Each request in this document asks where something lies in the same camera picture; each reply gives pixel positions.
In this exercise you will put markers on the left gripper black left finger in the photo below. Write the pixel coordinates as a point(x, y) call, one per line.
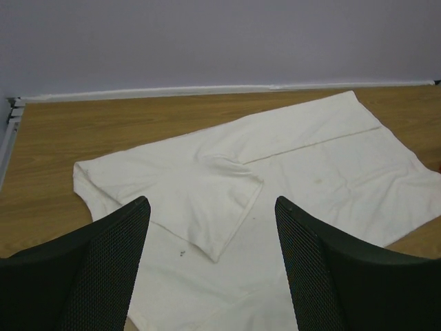
point(83, 280)

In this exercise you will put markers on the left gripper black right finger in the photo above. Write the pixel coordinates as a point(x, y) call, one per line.
point(339, 282)

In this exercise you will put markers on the white t shirt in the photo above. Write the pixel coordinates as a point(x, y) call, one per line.
point(212, 259)

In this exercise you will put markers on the aluminium table frame rail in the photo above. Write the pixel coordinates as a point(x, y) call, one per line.
point(17, 107)

